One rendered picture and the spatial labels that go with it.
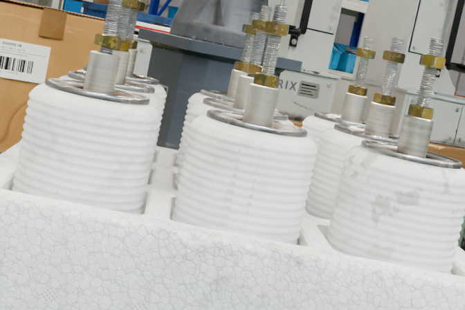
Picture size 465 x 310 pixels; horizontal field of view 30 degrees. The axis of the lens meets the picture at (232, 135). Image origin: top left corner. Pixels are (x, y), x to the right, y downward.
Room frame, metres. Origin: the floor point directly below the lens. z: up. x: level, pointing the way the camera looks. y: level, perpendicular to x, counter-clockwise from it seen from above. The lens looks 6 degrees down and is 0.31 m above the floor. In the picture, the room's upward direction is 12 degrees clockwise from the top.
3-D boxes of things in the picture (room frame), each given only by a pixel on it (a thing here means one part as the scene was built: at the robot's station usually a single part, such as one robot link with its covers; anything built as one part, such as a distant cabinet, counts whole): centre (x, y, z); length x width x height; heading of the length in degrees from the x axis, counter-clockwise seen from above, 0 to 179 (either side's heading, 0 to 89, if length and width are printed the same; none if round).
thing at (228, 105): (0.75, -0.01, 0.25); 0.08 x 0.08 x 0.01
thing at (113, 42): (0.63, 0.10, 0.29); 0.02 x 0.02 x 0.01; 20
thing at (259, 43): (0.75, -0.01, 0.31); 0.01 x 0.01 x 0.08
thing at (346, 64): (6.75, -0.75, 0.36); 0.50 x 0.38 x 0.21; 32
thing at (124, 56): (0.75, 0.11, 0.26); 0.02 x 0.02 x 0.03
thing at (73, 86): (0.63, 0.10, 0.25); 0.08 x 0.08 x 0.01
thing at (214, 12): (1.30, 0.05, 0.35); 0.15 x 0.15 x 0.10
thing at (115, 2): (0.63, 0.10, 0.31); 0.01 x 0.01 x 0.08
